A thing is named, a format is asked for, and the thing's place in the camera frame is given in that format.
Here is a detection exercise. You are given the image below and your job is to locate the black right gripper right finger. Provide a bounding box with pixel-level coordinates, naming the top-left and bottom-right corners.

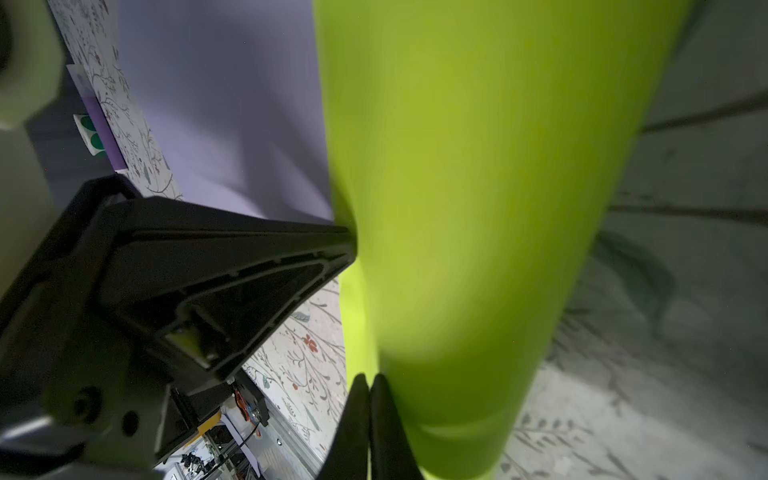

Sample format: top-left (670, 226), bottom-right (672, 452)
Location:
top-left (369, 374), bottom-right (423, 480)

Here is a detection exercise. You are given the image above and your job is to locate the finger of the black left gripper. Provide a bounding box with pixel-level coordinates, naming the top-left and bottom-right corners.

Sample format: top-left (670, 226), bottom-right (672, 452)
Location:
top-left (1, 175), bottom-right (356, 474)

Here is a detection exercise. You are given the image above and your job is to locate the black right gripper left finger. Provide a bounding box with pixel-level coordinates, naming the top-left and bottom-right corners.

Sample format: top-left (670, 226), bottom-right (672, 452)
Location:
top-left (316, 374), bottom-right (370, 480)

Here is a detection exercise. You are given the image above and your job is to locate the lime green paper sheet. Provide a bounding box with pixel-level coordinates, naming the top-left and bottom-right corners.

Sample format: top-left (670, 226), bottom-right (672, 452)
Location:
top-left (313, 1), bottom-right (691, 479)

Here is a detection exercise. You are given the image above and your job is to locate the lavender paper sheet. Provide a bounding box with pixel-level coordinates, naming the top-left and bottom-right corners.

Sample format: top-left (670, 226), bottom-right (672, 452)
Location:
top-left (118, 1), bottom-right (334, 224)

